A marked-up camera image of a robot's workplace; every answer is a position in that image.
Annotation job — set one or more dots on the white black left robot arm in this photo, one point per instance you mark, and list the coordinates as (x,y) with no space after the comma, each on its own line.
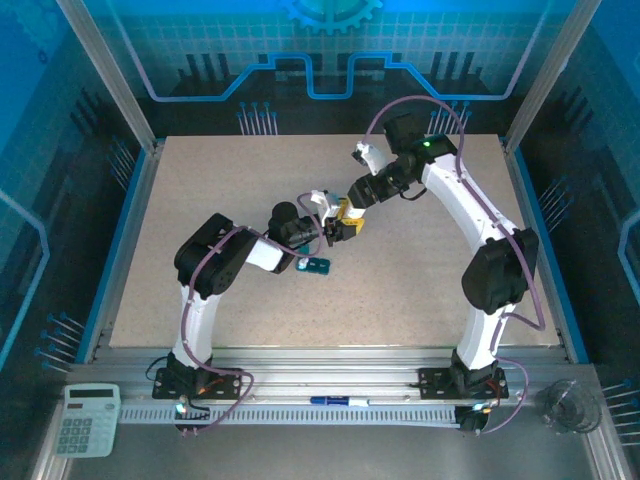
(200,325)

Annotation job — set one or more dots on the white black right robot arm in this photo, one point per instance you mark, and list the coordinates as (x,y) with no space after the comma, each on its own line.
(465,200)

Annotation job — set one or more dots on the blue table side strip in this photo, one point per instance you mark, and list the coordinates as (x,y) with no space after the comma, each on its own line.
(550,250)
(115,250)

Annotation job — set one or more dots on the blue white marker pen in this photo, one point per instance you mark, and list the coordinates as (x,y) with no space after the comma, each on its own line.
(335,401)

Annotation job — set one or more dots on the clear glass beaker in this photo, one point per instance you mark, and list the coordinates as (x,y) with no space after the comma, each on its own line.
(570,407)

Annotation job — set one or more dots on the white calculator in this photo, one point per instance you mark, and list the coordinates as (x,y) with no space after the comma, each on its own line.
(87,425)

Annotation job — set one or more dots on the aluminium corner beam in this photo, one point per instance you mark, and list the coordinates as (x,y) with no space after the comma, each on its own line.
(50,470)
(607,460)

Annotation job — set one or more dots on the long aluminium base rail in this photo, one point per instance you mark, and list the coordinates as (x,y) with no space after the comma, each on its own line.
(325,370)

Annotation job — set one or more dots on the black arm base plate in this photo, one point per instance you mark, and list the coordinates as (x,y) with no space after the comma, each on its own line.
(435,382)
(227,375)

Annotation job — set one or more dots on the aluminium frame post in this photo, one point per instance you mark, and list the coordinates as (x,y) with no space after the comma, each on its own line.
(116,75)
(545,75)

